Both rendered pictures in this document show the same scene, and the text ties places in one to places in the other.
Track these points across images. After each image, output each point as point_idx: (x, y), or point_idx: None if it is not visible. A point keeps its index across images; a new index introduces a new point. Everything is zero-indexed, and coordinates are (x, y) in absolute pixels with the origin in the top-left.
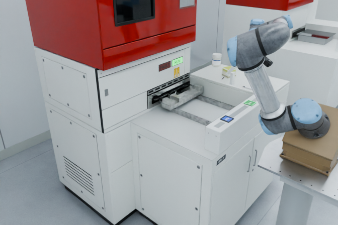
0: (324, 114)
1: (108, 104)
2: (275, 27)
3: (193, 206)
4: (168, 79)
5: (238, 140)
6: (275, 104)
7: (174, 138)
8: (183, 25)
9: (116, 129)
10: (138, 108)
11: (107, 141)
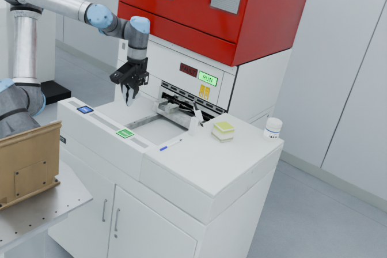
0: (11, 125)
1: (124, 59)
2: None
3: None
4: (190, 90)
5: (84, 147)
6: (14, 69)
7: (97, 110)
8: (212, 32)
9: None
10: (149, 89)
11: (116, 92)
